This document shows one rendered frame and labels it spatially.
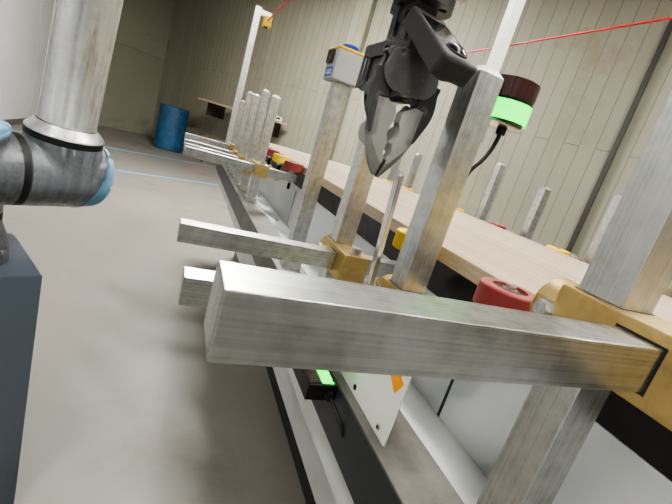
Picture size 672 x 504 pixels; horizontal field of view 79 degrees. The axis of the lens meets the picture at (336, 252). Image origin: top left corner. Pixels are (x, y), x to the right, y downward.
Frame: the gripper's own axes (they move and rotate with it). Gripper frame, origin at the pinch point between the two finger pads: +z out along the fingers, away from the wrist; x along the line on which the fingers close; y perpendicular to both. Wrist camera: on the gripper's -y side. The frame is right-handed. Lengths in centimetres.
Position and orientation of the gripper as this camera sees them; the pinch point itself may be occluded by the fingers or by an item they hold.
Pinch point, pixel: (380, 166)
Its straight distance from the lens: 52.2
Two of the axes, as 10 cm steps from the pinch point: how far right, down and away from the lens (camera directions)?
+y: -3.2, -3.3, 8.9
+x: -9.0, -1.7, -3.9
